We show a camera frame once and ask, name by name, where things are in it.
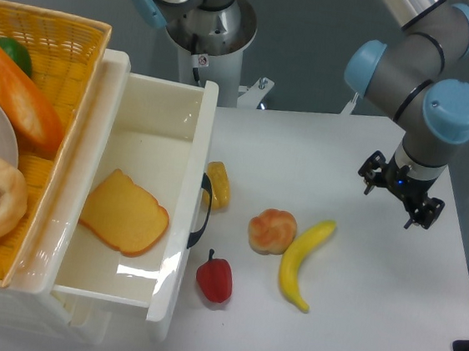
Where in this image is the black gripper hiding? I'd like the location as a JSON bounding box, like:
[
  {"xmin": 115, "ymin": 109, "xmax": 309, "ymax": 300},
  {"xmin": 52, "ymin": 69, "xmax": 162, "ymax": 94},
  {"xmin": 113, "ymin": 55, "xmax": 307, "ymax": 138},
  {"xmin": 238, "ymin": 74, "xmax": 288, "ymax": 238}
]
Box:
[{"xmin": 357, "ymin": 150, "xmax": 445, "ymax": 229}]

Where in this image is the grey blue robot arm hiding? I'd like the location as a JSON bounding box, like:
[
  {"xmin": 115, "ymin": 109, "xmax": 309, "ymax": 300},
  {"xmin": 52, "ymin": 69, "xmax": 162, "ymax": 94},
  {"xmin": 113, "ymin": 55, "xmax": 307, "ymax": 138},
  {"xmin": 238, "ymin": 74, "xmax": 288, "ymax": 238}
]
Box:
[{"xmin": 344, "ymin": 0, "xmax": 469, "ymax": 229}]

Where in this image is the white top drawer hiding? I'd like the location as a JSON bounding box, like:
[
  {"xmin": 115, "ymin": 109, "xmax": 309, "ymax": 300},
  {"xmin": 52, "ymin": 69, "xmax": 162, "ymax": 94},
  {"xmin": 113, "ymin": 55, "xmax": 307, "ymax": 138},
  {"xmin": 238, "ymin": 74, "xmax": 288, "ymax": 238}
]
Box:
[{"xmin": 46, "ymin": 65, "xmax": 221, "ymax": 346}]

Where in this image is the white drawer cabinet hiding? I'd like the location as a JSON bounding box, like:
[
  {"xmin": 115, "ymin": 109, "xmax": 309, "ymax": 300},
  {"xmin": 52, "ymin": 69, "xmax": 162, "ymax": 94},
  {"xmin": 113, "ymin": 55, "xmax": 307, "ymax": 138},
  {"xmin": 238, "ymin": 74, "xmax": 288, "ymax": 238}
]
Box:
[{"xmin": 0, "ymin": 49, "xmax": 131, "ymax": 342}]

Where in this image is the yellow banana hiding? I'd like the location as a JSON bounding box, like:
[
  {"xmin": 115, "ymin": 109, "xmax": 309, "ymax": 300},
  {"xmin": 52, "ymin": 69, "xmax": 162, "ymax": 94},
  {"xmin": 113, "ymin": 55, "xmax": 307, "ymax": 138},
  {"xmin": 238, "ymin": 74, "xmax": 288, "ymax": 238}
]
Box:
[{"xmin": 278, "ymin": 219, "xmax": 337, "ymax": 313}]

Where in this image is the round swirl bread roll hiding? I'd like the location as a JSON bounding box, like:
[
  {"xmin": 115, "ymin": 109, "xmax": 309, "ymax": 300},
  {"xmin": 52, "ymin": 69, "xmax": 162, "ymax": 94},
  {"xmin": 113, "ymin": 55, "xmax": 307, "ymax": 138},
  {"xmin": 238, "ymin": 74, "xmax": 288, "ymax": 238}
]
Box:
[{"xmin": 248, "ymin": 208, "xmax": 297, "ymax": 255}]

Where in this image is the yellow corn cob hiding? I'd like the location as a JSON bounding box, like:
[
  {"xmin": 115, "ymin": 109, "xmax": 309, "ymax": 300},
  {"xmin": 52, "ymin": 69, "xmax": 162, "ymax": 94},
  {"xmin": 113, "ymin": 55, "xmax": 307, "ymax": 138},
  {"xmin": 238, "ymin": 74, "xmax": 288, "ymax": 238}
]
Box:
[{"xmin": 203, "ymin": 161, "xmax": 231, "ymax": 210}]

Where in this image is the red bell pepper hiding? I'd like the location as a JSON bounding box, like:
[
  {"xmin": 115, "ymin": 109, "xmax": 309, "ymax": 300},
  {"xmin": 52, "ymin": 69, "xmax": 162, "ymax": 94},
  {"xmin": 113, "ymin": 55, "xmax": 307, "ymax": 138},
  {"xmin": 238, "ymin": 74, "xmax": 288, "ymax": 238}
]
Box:
[{"xmin": 195, "ymin": 249, "xmax": 233, "ymax": 304}]

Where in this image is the orange toast slice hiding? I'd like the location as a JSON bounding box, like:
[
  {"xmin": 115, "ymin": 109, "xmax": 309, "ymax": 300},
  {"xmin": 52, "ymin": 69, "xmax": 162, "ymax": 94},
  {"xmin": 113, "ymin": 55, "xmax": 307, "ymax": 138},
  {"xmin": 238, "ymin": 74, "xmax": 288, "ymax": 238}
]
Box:
[{"xmin": 78, "ymin": 169, "xmax": 170, "ymax": 257}]

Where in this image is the yellow woven basket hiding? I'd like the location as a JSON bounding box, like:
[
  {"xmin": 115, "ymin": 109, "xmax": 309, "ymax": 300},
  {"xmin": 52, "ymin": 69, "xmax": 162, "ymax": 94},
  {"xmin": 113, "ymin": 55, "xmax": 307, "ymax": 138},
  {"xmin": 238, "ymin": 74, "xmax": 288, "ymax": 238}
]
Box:
[{"xmin": 0, "ymin": 0, "xmax": 112, "ymax": 288}]

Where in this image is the orange baguette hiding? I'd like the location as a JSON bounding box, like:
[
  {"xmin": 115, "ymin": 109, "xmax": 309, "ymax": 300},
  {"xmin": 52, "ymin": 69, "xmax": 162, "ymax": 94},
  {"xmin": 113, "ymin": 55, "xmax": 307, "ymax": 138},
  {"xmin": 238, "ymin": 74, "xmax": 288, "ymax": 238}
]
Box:
[{"xmin": 0, "ymin": 47, "xmax": 64, "ymax": 154}]

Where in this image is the green pepper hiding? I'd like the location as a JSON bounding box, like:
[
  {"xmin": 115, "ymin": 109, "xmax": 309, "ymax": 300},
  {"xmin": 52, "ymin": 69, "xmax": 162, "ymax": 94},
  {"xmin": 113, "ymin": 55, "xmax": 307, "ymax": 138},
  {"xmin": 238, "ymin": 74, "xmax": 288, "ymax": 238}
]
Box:
[{"xmin": 0, "ymin": 36, "xmax": 33, "ymax": 78}]

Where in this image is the black drawer handle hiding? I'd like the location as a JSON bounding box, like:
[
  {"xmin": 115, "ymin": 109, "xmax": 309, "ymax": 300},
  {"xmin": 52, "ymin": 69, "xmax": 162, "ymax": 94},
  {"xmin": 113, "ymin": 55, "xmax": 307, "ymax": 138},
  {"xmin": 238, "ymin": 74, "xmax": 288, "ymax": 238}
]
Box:
[{"xmin": 187, "ymin": 173, "xmax": 214, "ymax": 249}]

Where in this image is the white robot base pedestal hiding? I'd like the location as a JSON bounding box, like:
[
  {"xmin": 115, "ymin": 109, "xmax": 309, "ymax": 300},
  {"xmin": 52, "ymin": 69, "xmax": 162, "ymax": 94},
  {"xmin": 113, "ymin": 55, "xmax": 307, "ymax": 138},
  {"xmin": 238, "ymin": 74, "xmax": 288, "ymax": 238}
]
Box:
[{"xmin": 114, "ymin": 0, "xmax": 284, "ymax": 113}]

